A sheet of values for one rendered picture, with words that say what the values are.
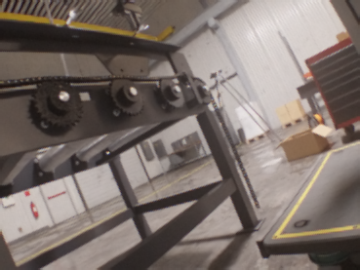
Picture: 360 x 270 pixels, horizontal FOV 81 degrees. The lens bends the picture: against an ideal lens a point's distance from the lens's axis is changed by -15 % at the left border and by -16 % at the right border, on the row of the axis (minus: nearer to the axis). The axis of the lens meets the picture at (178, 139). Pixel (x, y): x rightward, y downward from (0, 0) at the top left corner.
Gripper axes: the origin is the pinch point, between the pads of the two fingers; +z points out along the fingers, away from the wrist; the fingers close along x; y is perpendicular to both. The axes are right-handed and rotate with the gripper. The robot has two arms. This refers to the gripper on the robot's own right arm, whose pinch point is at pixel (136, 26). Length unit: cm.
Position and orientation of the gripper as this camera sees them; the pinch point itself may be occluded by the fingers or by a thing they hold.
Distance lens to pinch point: 121.3
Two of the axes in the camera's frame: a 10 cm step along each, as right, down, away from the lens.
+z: 4.0, 9.2, -0.7
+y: 7.2, -3.6, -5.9
